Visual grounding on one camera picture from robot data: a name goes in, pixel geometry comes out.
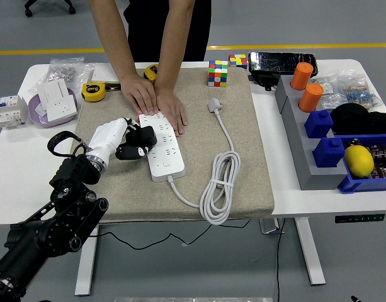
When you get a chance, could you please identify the white circuit breaker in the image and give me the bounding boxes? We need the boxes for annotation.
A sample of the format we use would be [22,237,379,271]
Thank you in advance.
[0,94,29,129]

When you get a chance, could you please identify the orange cylinder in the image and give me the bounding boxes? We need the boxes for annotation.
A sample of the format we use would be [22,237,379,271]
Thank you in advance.
[290,62,315,91]
[298,82,325,113]

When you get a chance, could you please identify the person's left hand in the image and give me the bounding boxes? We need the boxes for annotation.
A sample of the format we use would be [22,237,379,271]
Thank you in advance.
[156,87,189,138]

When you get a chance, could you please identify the large Rubik's cube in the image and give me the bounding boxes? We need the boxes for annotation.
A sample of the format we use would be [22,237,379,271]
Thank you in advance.
[208,59,229,88]

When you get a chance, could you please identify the white table leg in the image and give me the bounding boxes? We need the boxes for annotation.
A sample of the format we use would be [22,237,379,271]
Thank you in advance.
[74,223,99,297]
[295,217,326,286]

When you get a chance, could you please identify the black desk control panel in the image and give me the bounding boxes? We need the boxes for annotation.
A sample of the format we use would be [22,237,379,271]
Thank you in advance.
[334,213,386,224]

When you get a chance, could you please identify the bag of metal screws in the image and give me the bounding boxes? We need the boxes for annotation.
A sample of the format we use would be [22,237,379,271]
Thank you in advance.
[47,56,96,92]

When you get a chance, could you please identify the white switch box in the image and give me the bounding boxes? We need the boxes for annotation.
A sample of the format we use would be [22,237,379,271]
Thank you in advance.
[35,77,71,111]

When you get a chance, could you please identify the white power strip cord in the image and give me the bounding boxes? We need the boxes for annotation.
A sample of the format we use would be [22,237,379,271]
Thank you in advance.
[167,98,242,226]

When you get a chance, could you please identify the person's right hand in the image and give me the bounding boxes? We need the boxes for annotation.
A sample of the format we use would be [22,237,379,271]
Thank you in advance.
[120,74,161,116]

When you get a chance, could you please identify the grey under-desk bracket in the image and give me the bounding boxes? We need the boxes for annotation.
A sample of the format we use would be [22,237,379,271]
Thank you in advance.
[259,218,285,235]

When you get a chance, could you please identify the black power adapter plug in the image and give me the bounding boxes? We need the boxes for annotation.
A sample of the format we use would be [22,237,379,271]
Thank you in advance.
[128,125,158,148]

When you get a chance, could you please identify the black hanging cable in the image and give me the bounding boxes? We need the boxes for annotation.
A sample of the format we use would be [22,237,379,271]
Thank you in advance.
[276,218,287,302]

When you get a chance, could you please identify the bag of small parts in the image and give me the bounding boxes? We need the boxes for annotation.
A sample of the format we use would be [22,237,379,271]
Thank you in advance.
[312,75,348,111]

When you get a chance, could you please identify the black office chair base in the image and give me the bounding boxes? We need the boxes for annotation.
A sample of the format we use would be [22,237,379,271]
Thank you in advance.
[24,0,77,18]

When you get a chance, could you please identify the white wall socket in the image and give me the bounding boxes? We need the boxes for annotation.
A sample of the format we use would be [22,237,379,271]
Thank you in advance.
[46,96,79,123]

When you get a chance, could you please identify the person's torso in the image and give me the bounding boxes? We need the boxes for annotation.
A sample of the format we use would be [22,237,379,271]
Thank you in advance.
[123,0,212,63]

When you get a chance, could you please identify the black cloth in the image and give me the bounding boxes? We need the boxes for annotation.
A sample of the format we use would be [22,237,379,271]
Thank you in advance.
[330,103,386,136]

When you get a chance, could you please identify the grey-brown mat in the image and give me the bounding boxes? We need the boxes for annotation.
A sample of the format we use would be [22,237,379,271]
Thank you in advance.
[71,67,275,224]

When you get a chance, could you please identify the dark capacitors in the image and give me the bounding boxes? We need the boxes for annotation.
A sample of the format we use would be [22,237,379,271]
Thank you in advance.
[368,143,386,180]

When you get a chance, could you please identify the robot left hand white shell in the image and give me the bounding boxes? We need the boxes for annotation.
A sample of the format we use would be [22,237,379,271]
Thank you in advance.
[88,117,149,163]

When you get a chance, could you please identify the blue square block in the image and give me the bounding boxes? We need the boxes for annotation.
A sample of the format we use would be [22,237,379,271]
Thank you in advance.
[304,109,334,139]
[312,137,347,169]

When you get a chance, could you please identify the small Rubik's cube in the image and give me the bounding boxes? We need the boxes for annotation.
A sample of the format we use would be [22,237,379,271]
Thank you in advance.
[228,53,249,70]

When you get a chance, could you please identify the white wall switch panel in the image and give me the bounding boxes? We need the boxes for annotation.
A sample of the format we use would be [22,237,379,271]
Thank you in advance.
[91,62,121,83]

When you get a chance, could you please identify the purple plate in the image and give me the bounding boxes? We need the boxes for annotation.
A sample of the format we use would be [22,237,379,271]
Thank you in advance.
[28,87,79,128]

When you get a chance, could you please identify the large yellow tape measure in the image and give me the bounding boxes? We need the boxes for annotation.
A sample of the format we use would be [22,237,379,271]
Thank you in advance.
[81,81,123,103]

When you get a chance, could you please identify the thin black adapter cord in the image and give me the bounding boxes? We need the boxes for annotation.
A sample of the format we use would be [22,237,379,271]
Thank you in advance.
[98,219,251,251]

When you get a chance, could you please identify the white power strip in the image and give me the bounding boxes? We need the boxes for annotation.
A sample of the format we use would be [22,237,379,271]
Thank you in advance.
[139,110,186,183]

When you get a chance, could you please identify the blue plastic bin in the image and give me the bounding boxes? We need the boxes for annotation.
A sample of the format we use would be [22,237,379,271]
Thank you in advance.
[337,133,386,194]

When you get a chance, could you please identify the yellow lemon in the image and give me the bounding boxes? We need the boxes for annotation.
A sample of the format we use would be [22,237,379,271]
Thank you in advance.
[343,145,375,179]

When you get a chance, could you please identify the small yellow tape measure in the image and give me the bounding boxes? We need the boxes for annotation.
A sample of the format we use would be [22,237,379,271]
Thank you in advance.
[144,64,160,82]

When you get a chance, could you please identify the grey stepped block holder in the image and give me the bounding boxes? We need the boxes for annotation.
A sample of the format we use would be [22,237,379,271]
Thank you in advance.
[275,75,349,191]

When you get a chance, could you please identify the bag of blue resistors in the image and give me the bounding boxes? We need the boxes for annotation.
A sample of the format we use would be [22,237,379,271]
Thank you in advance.
[340,70,385,111]

